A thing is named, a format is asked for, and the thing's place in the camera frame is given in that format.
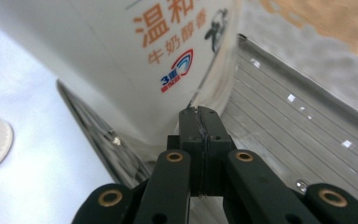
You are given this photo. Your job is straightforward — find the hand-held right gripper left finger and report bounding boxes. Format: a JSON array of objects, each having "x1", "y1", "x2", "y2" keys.
[{"x1": 167, "y1": 106, "x2": 205, "y2": 197}]

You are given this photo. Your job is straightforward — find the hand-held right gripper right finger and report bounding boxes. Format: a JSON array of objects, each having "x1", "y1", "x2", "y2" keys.
[{"x1": 198, "y1": 105, "x2": 238, "y2": 197}]

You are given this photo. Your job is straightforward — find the grey metal mesh basket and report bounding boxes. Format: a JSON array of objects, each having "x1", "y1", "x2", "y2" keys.
[{"x1": 56, "y1": 34, "x2": 358, "y2": 224}]

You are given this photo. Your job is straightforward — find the cream pump bottle orange label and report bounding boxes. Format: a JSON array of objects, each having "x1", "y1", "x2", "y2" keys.
[{"x1": 0, "y1": 0, "x2": 244, "y2": 164}]

